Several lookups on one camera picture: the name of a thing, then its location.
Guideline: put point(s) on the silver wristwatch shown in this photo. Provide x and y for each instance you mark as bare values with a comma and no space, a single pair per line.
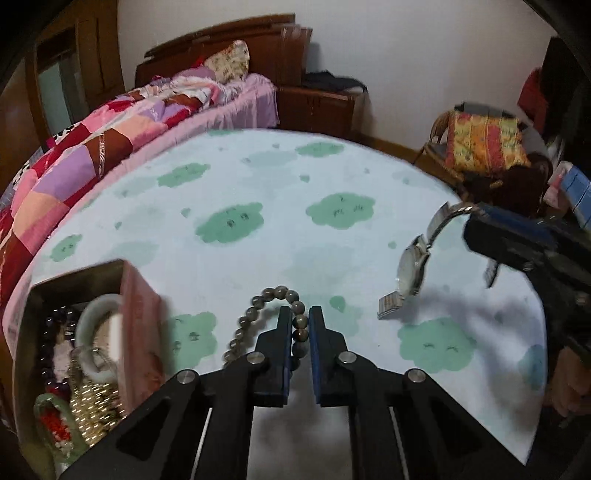
411,272

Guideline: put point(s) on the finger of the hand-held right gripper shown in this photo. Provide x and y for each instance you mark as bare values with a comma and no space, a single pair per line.
517,224
508,249

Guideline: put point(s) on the wooden nightstand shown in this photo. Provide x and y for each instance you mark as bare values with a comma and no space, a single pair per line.
318,110

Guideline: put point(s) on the bed with pink sheet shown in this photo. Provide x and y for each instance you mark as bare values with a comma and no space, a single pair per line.
249,106

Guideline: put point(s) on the black garment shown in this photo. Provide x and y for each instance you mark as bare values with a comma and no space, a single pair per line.
561,92

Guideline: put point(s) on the green bangle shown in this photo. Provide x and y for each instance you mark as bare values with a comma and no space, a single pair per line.
46,399

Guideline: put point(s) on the wooden headboard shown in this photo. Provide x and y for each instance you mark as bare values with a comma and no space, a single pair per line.
277,50

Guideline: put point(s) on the wooden wardrobe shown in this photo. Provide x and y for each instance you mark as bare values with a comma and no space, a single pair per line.
92,46

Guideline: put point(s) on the dark maroon cloth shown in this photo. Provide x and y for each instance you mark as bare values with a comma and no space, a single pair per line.
508,189

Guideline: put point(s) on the wicker chair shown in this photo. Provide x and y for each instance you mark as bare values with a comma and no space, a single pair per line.
438,138

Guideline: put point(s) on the colourful patterned cushion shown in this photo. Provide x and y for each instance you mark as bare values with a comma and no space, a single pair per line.
485,143

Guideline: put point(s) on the floral pillow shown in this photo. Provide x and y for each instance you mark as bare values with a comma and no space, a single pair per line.
228,62

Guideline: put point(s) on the red cloth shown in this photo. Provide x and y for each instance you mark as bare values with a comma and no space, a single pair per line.
531,101

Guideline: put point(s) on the white jade bangle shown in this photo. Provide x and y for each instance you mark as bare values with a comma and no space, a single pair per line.
97,300

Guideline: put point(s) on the dark clothing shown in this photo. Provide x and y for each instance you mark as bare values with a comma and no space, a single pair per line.
332,82

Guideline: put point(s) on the pink jewelry box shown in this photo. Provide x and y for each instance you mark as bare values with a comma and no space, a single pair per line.
143,332

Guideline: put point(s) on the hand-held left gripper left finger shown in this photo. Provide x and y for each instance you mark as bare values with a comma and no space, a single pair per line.
290,364

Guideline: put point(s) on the patchwork quilt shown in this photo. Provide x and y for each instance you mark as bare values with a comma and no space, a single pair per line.
92,152

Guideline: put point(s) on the person's right hand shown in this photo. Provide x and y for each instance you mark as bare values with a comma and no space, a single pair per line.
570,383

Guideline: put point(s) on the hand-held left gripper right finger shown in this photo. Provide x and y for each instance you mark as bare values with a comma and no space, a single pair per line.
315,364

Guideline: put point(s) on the grey cloth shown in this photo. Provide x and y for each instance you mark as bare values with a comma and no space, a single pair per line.
480,110

